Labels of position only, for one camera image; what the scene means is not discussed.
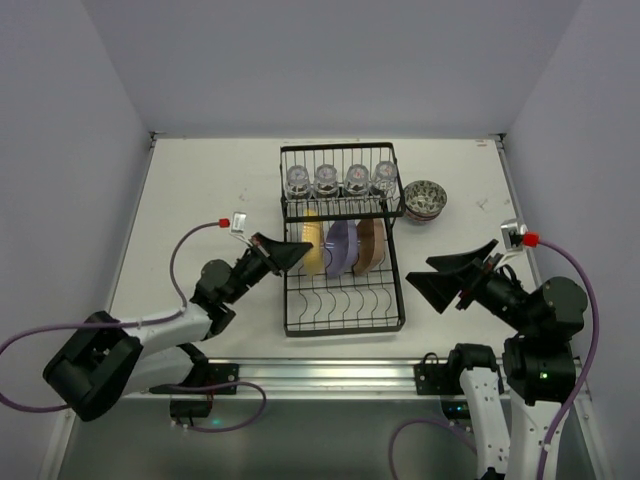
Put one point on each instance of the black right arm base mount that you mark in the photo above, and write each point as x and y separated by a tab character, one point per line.
434	376

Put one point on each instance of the aluminium mounting rail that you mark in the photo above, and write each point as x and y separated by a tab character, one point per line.
320	377

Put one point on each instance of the brown textured bowl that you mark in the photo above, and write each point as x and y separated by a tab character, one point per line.
370	234

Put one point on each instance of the black wire dish rack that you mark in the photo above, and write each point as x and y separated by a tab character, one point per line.
348	304

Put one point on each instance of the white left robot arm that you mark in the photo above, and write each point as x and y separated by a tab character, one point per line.
205	315

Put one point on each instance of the purple textured bowl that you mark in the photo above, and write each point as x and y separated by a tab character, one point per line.
341	248

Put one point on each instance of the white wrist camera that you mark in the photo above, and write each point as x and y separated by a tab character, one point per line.
513	231
237	228

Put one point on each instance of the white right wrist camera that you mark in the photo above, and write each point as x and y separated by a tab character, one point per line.
513	231

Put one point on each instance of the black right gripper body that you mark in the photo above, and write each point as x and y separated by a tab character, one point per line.
473	279

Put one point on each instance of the yellow textured bowl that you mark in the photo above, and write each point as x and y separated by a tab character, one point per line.
313	233

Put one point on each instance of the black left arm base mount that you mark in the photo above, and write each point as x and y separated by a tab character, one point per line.
181	409

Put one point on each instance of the black floral patterned bowl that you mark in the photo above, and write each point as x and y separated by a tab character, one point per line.
425	197

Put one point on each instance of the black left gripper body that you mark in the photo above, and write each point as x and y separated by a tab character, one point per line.
265	252

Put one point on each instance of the clear drinking glass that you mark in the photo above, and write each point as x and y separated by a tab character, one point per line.
297	184
325	182
357	181
384	179

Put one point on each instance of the blue triangle patterned bowl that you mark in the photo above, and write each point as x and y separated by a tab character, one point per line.
420	218

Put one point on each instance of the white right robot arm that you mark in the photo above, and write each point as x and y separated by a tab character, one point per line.
518	401

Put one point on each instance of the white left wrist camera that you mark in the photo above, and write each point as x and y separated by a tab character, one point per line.
237	228

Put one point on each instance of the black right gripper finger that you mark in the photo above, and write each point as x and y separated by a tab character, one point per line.
440	289
452	262

